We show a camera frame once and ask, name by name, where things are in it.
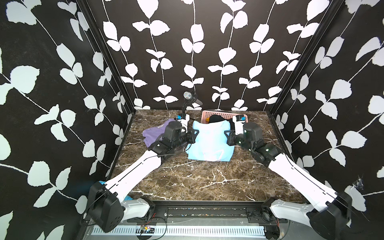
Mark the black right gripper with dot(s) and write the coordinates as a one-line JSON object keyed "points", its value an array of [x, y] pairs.
{"points": [[231, 138]]}

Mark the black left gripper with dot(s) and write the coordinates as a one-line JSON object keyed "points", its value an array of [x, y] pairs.
{"points": [[191, 136]]}

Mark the light blue t-shirt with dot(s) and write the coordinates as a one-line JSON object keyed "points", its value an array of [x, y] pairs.
{"points": [[211, 143]]}

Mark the black t-shirt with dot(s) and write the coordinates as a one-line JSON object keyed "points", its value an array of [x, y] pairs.
{"points": [[218, 118]]}

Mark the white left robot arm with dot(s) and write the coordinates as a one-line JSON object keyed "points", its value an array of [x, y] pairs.
{"points": [[147, 163]]}

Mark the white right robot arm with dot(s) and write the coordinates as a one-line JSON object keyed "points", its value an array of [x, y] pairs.
{"points": [[327, 213]]}

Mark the purple folded t-shirt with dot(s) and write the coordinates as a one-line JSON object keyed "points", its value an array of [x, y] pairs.
{"points": [[152, 134]]}

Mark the pink perforated plastic basket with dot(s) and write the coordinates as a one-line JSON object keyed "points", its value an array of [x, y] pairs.
{"points": [[206, 114]]}

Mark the small electronics board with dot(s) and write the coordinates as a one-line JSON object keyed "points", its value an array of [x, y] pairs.
{"points": [[146, 230]]}

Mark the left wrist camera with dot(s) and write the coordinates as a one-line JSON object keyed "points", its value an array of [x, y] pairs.
{"points": [[183, 119]]}

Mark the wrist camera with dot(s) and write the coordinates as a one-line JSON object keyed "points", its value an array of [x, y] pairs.
{"points": [[239, 121], [183, 119]]}

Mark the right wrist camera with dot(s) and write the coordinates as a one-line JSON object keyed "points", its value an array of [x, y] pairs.
{"points": [[239, 121]]}

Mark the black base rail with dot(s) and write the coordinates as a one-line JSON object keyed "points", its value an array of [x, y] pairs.
{"points": [[204, 210]]}

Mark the blue cylindrical handle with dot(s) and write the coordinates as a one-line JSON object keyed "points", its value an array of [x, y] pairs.
{"points": [[127, 198]]}

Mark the perforated metal cable tray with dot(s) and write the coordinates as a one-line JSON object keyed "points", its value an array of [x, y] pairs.
{"points": [[186, 231]]}

